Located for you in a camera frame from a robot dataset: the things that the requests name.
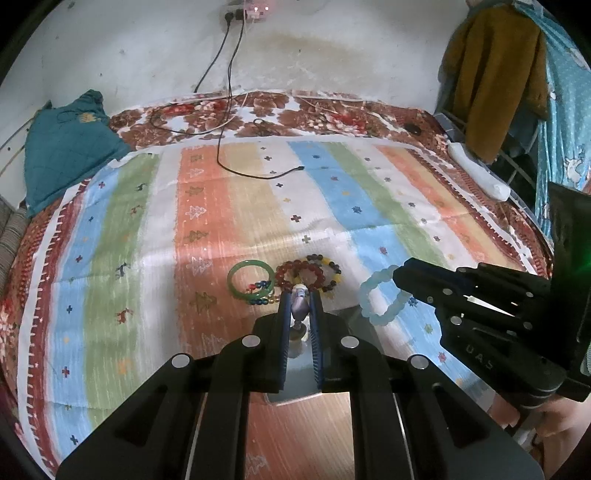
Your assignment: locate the white cable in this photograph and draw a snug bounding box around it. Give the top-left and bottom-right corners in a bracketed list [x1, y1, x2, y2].
[185, 91, 250, 133]

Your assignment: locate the mustard jacket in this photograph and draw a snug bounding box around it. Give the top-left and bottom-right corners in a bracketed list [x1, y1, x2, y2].
[443, 7, 550, 164]

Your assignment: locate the light blue patterned cloth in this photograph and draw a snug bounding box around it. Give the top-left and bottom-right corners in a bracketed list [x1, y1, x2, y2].
[522, 0, 591, 241]

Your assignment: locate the teal quilted pillow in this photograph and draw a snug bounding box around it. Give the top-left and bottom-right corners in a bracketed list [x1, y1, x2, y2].
[23, 90, 134, 217]

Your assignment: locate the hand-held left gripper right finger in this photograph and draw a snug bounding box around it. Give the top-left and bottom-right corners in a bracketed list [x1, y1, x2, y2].
[309, 291, 546, 480]

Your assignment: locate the light blue bead bracelet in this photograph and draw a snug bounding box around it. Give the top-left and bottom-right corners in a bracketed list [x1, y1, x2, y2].
[359, 265, 419, 326]

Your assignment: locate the wall socket with chargers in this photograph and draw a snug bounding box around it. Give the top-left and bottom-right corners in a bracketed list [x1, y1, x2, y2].
[222, 0, 273, 24]

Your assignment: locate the dark and yellow bead bracelet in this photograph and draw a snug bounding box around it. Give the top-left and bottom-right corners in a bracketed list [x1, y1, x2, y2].
[307, 254, 345, 292]

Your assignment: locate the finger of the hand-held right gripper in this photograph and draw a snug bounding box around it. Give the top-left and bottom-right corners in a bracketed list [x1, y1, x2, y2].
[392, 257, 553, 320]
[435, 301, 567, 394]

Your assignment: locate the metal jewelry box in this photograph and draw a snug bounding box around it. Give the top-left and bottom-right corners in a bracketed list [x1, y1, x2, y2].
[265, 308, 386, 402]

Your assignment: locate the red bead bracelet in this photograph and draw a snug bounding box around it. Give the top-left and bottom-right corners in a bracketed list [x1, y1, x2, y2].
[275, 260, 328, 292]

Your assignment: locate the colourful bead bracelet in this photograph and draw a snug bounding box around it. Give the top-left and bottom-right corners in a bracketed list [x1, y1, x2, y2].
[245, 277, 280, 306]

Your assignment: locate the person's right hand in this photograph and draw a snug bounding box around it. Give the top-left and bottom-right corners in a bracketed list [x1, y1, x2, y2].
[489, 392, 591, 462]

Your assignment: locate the grey oval pendant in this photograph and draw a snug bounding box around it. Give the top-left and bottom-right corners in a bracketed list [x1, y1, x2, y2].
[291, 284, 309, 325]

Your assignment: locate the green jade bangle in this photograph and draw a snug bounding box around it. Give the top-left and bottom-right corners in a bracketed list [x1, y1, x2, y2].
[227, 261, 273, 301]

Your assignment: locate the brown floral bedsheet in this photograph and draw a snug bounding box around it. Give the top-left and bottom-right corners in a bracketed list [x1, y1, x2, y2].
[0, 90, 555, 480]

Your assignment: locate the striped printed blanket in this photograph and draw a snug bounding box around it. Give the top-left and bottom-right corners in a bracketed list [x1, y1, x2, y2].
[16, 138, 541, 480]

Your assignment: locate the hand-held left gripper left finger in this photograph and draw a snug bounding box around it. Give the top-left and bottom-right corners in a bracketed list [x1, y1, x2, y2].
[55, 291, 293, 480]

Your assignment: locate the brown checked folded cloth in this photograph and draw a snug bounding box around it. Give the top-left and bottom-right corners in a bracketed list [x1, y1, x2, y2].
[0, 198, 31, 287]

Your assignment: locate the black cable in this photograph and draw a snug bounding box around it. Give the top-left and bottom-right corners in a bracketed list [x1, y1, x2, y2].
[216, 9, 305, 178]
[148, 11, 232, 136]

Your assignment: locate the white power strip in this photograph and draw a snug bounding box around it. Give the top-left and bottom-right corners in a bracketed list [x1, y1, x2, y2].
[447, 142, 511, 201]

